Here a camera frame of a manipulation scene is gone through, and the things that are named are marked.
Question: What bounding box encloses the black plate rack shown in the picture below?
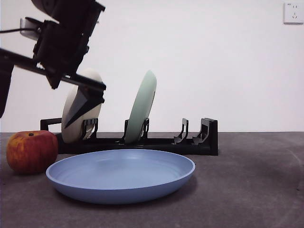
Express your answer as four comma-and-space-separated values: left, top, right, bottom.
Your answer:
39, 117, 219, 157

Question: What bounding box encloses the white plate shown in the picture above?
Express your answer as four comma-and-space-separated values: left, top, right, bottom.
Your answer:
61, 67, 103, 144

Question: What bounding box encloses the pale green plate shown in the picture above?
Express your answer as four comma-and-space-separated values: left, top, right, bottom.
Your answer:
123, 69, 157, 144

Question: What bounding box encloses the white wall socket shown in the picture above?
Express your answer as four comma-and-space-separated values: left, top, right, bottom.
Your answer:
283, 2, 304, 24

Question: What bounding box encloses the pale grey left wrist camera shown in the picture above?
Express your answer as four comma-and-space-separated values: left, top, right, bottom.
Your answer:
19, 18, 46, 39

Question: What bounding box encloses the red yellow apple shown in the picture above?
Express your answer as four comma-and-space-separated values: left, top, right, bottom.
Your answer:
6, 130, 59, 175

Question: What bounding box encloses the blue plate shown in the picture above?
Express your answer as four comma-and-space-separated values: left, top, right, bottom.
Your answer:
45, 149, 196, 205

